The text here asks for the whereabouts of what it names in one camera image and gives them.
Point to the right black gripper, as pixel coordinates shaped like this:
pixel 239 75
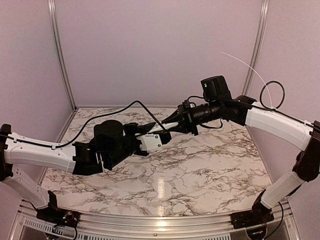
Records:
pixel 179 115

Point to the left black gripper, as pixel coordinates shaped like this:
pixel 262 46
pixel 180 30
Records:
pixel 142 129

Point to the white remote control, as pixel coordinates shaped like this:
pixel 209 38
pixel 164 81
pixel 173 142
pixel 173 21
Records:
pixel 164 127

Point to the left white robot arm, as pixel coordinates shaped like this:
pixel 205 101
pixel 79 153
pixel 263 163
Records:
pixel 112 143

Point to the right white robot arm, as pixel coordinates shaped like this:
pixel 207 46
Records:
pixel 246 111

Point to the white zip tie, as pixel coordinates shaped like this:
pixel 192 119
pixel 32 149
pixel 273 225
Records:
pixel 255 72

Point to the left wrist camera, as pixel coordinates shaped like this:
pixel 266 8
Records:
pixel 149 142

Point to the right aluminium frame post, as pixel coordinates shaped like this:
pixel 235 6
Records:
pixel 257 47

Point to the aluminium frame post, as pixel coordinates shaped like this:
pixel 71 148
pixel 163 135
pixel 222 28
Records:
pixel 257 47
pixel 52 9

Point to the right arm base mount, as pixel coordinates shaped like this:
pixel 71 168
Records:
pixel 257 215

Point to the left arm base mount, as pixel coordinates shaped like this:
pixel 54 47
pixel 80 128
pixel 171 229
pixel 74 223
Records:
pixel 56 215

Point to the left aluminium frame post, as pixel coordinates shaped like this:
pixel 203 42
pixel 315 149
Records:
pixel 52 9

